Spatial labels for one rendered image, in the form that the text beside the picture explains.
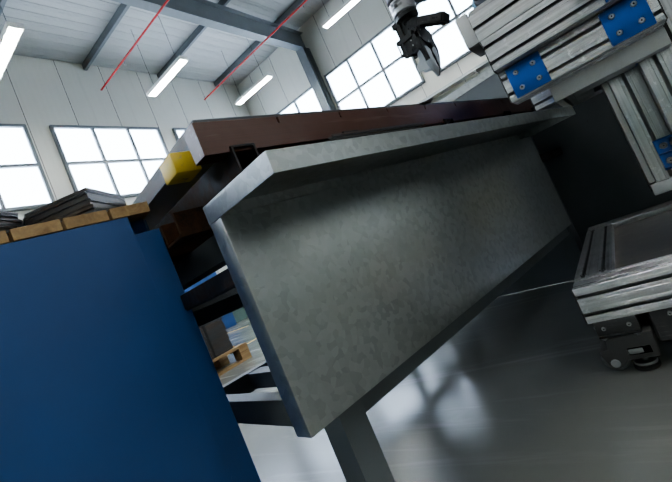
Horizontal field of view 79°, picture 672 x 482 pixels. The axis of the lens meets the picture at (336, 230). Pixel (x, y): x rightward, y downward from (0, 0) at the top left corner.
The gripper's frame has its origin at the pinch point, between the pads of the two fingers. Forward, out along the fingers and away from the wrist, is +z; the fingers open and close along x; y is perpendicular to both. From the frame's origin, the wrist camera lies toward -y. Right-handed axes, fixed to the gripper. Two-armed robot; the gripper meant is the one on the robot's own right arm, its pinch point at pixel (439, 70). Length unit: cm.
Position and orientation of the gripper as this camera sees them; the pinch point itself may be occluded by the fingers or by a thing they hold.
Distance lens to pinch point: 133.1
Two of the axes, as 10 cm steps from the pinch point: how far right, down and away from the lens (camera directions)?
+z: 4.0, 9.2, -0.6
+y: -6.3, 3.2, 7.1
